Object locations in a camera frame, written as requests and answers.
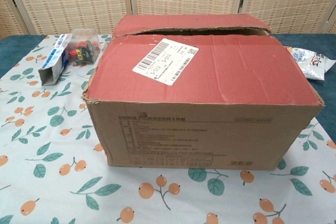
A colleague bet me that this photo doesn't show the blue white long carton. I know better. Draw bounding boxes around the blue white long carton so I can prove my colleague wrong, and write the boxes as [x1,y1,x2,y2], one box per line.
[38,34,74,87]

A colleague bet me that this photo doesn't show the clear plastic box red parts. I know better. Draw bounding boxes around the clear plastic box red parts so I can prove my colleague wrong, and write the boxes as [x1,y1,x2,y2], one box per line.
[64,28,102,66]

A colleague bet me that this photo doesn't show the floral orange fruit tablecloth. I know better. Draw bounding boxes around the floral orange fruit tablecloth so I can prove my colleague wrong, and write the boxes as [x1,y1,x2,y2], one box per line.
[0,34,336,224]

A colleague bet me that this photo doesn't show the white snack bag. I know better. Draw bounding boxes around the white snack bag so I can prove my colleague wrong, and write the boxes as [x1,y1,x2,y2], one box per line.
[285,46,336,81]

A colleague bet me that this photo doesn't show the brown cardboard box red top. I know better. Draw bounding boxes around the brown cardboard box red top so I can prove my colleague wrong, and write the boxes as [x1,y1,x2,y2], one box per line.
[82,13,326,170]

